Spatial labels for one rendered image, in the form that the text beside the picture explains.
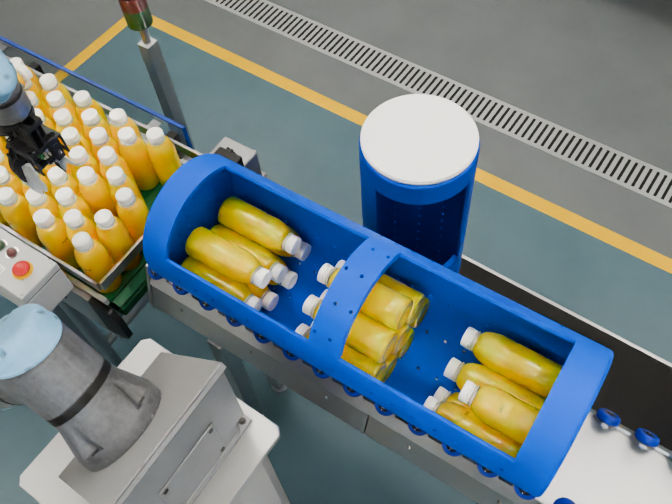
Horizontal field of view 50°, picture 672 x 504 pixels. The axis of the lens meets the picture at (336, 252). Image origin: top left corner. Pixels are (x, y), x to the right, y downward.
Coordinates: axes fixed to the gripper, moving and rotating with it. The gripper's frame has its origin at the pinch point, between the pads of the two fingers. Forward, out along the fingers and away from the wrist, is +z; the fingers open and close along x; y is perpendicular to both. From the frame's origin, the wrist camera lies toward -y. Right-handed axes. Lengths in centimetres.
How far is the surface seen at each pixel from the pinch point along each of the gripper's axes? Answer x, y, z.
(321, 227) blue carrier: 26, 48, 15
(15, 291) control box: -20.6, 4.5, 11.5
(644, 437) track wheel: 21, 122, 24
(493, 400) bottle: 7, 96, 8
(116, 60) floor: 112, -136, 122
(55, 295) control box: -15.7, 7.1, 18.5
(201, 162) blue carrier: 18.2, 25.3, -0.7
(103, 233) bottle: 0.7, 6.8, 16.4
